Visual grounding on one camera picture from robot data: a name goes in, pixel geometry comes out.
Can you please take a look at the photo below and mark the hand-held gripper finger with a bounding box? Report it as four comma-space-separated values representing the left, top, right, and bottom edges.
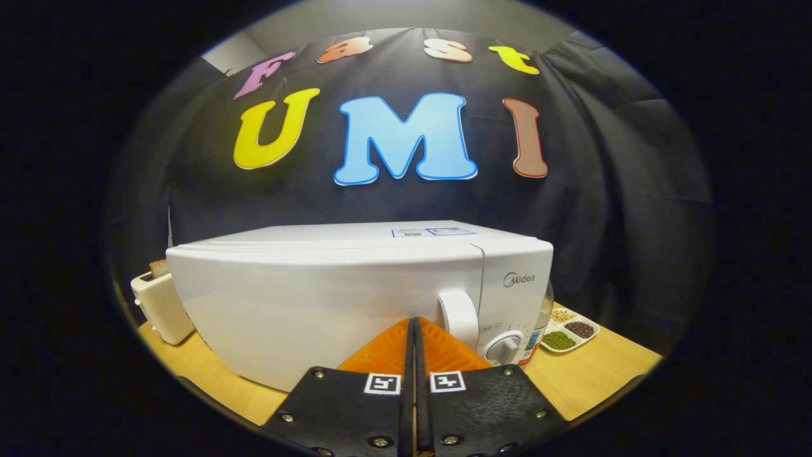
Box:
261, 317, 416, 457
414, 316, 568, 457

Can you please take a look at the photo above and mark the white microwave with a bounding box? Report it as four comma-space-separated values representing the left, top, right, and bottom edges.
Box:
166, 220, 554, 392

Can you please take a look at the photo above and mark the clear plastic bottle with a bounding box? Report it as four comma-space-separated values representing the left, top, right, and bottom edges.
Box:
517, 279, 554, 367

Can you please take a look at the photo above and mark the white divided bean tray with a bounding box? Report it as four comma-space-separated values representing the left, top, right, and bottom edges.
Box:
539, 307, 601, 354

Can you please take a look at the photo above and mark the white toaster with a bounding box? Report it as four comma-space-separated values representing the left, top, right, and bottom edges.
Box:
131, 267, 195, 346

